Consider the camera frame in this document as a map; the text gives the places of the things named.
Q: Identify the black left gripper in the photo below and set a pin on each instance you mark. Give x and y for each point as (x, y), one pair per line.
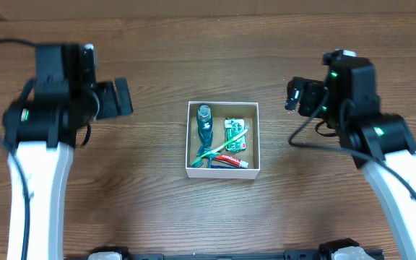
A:
(107, 100)

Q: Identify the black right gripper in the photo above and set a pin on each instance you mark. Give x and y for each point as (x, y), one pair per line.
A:
(308, 96)

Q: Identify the green Dettol soap packet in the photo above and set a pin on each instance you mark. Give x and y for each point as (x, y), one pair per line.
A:
(234, 127)

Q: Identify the blue mouthwash bottle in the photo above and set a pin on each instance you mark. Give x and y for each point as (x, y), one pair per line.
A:
(204, 123)

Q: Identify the red Colgate toothpaste tube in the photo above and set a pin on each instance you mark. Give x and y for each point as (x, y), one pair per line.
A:
(230, 160)

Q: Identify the green toothbrush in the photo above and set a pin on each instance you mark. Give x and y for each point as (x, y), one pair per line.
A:
(221, 147)

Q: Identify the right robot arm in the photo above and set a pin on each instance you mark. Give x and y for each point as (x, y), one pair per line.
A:
(381, 144)

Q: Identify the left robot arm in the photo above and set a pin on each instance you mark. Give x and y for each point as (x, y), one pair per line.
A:
(41, 128)

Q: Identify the white cardboard box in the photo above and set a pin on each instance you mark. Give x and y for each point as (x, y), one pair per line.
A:
(220, 111)

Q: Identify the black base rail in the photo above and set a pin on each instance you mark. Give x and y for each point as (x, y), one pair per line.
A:
(327, 251)

